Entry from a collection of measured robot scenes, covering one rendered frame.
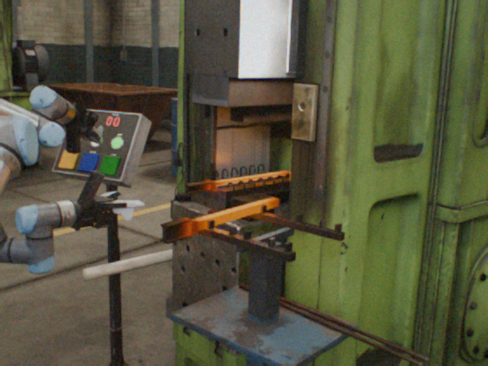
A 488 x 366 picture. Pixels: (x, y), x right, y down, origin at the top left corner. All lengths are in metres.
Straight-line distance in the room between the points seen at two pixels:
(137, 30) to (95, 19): 0.86
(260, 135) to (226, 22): 0.61
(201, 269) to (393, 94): 0.86
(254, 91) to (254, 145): 0.42
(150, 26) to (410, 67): 9.25
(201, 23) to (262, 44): 0.23
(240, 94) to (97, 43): 9.83
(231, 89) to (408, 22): 0.60
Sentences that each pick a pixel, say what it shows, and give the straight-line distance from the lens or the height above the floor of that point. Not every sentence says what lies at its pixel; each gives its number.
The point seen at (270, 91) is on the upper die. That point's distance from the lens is 2.01.
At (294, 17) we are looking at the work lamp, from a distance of 1.83.
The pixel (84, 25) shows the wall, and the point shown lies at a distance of 11.52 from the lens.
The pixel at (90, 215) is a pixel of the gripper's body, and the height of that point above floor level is 0.97.
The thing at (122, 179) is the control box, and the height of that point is 0.96.
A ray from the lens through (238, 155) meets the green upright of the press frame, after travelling 2.30.
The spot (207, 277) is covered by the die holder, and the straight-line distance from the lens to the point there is 2.01.
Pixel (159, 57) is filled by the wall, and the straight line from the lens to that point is 10.84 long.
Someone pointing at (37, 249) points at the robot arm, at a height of 0.90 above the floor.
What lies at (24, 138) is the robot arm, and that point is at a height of 1.24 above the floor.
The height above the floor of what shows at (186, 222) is 1.04.
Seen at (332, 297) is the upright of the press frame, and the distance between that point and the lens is 1.89.
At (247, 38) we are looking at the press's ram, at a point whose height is 1.49.
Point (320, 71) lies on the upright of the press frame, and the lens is 1.79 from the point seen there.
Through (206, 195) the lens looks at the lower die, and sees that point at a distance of 2.04.
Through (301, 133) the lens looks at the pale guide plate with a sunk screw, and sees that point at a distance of 1.83.
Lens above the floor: 1.45
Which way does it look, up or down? 13 degrees down
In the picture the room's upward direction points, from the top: 2 degrees clockwise
